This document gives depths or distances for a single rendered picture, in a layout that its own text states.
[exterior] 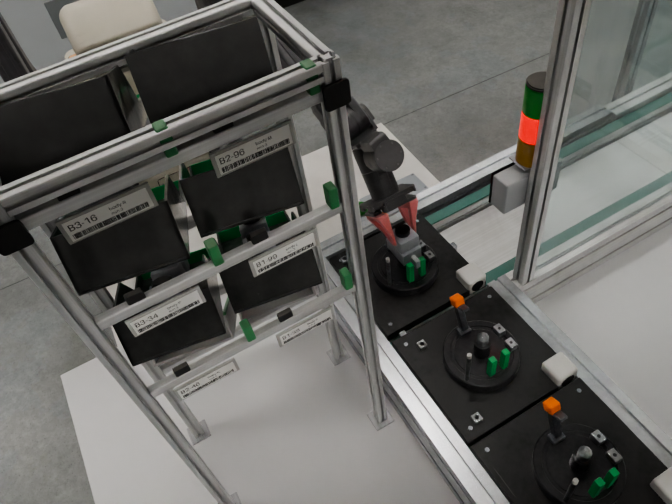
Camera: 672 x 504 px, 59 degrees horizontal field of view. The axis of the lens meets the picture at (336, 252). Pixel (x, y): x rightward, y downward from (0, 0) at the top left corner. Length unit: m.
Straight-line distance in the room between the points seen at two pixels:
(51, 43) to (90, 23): 2.55
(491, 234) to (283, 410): 0.61
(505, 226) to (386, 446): 0.58
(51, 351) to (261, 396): 1.58
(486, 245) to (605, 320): 0.29
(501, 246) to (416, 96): 2.08
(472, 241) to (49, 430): 1.76
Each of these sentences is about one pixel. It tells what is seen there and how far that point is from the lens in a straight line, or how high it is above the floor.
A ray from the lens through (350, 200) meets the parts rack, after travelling 0.72.
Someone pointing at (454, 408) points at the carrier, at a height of 0.97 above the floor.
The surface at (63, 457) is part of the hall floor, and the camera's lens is 2.46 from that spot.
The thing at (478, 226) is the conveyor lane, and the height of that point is 0.92.
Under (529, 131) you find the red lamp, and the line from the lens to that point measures 1.02.
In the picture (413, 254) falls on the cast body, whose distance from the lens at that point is 1.20.
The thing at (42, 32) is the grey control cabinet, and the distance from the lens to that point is 4.05.
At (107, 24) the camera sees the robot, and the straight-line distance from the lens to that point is 1.53.
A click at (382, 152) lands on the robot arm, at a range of 1.07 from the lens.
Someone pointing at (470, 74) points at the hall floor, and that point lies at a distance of 3.54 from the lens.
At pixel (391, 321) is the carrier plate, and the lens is 1.20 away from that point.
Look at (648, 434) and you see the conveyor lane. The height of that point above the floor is 0.95.
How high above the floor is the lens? 1.97
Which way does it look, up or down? 49 degrees down
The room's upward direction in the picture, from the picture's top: 11 degrees counter-clockwise
